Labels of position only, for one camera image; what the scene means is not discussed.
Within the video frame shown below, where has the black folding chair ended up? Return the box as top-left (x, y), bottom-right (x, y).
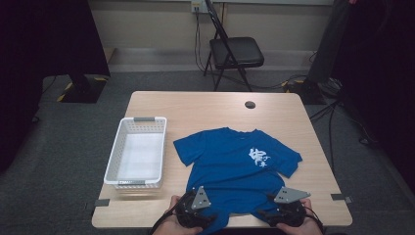
top-left (203, 0), bottom-right (265, 92)

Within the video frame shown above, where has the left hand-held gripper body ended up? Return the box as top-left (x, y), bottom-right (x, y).
top-left (175, 185), bottom-right (216, 229)

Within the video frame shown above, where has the blue t-shirt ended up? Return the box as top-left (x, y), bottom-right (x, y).
top-left (172, 126), bottom-right (303, 235)

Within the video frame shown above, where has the black floor cable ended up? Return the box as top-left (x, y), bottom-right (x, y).
top-left (309, 97), bottom-right (380, 174)

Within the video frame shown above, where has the grey hanging cloth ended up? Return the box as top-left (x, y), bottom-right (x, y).
top-left (306, 0), bottom-right (351, 84)

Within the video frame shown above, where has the white plastic basket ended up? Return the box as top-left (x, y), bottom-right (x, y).
top-left (103, 116), bottom-right (168, 190)

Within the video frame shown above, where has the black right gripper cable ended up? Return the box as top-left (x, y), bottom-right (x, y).
top-left (304, 205), bottom-right (326, 234)

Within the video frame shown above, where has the person's left hand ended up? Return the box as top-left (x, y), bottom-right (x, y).
top-left (152, 195), bottom-right (204, 235)

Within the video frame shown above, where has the person's right hand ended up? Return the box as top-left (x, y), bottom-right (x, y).
top-left (276, 198), bottom-right (324, 235)

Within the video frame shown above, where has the dark curtain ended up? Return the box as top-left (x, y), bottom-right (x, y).
top-left (331, 0), bottom-right (415, 184)

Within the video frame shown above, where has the black stand base yellow tape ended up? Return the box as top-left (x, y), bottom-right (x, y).
top-left (57, 73), bottom-right (109, 105)

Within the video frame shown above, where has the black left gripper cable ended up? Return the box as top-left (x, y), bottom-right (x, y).
top-left (148, 195), bottom-right (189, 235)

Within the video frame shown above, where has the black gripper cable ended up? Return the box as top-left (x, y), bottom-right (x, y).
top-left (304, 205), bottom-right (326, 234)
top-left (148, 195), bottom-right (189, 235)

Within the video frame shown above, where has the black curtain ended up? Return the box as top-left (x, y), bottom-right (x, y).
top-left (0, 0), bottom-right (111, 174)

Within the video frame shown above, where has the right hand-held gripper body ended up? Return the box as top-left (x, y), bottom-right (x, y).
top-left (268, 186), bottom-right (311, 228)

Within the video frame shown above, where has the black box with yellow tape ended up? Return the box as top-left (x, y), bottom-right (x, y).
top-left (283, 78), bottom-right (327, 106)

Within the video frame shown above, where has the black wall cable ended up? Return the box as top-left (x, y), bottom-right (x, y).
top-left (194, 11), bottom-right (216, 74)

